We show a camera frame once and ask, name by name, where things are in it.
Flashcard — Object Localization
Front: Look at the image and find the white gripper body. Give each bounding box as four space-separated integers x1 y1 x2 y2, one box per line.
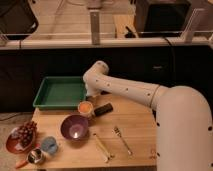
86 85 101 97

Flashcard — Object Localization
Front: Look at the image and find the green plastic tray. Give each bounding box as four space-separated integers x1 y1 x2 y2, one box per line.
33 76 86 110

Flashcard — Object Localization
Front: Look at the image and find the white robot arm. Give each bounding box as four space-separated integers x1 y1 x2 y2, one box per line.
83 61 213 171

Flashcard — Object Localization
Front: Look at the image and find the orange cup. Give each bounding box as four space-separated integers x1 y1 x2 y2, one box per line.
78 101 94 118

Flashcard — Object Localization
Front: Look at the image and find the purple bowl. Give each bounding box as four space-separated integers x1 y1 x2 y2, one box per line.
60 115 89 140

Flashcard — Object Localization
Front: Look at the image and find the metal fork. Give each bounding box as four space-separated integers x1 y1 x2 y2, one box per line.
113 126 133 155

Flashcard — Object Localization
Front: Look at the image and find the blue glass cup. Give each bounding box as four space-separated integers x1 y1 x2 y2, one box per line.
41 136 58 155

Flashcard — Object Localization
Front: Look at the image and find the bunch of dark grapes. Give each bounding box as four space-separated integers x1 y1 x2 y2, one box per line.
18 121 37 147

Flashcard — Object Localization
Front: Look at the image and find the black monitor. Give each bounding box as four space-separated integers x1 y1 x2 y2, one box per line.
134 0 191 37

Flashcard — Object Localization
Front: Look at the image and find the red plate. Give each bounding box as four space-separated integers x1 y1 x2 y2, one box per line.
6 127 36 154

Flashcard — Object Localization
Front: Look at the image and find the black chair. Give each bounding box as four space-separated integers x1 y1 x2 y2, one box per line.
0 0 39 40

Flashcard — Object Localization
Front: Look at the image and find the metal frame post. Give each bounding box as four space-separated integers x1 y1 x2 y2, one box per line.
90 10 100 45

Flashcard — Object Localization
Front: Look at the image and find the yellow-handled utensil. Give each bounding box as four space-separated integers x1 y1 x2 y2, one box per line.
93 133 114 163

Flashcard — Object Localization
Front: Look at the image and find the small metal pot orange handle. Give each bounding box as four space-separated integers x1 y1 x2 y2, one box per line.
15 148 45 169

